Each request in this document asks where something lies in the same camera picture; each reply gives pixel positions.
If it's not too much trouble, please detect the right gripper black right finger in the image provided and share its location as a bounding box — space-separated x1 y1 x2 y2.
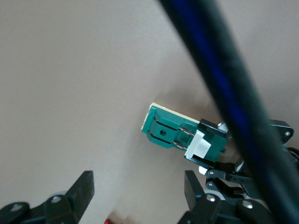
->
178 170 278 224

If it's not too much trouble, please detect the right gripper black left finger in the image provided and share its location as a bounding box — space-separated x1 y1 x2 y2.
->
0 170 95 224

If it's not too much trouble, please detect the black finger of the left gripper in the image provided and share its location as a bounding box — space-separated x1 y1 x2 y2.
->
198 118 229 140
184 154 262 199

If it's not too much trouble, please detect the green load switch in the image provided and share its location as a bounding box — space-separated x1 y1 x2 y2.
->
141 102 228 164

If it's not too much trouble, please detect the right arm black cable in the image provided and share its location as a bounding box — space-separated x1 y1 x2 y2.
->
156 0 299 224

